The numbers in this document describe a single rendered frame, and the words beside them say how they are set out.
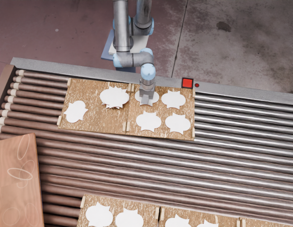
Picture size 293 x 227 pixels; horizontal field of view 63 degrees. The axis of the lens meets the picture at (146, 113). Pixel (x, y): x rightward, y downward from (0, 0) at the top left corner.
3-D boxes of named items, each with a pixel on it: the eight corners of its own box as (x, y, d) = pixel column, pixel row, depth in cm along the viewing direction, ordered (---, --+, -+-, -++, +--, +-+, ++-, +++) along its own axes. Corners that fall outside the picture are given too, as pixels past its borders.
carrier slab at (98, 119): (70, 79, 159) (70, 78, 158) (132, 84, 158) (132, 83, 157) (58, 129, 145) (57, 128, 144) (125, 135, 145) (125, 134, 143)
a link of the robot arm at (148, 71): (155, 61, 125) (156, 74, 122) (153, 72, 135) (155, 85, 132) (139, 61, 125) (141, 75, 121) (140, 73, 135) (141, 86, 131)
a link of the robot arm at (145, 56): (132, 47, 130) (133, 64, 126) (153, 46, 131) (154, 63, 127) (133, 56, 138) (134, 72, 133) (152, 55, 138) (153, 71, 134)
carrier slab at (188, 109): (132, 84, 158) (132, 83, 157) (194, 90, 158) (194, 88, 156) (125, 135, 145) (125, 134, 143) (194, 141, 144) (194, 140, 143)
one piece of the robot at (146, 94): (135, 93, 132) (136, 105, 147) (152, 96, 132) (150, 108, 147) (140, 74, 137) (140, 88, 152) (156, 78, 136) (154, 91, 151)
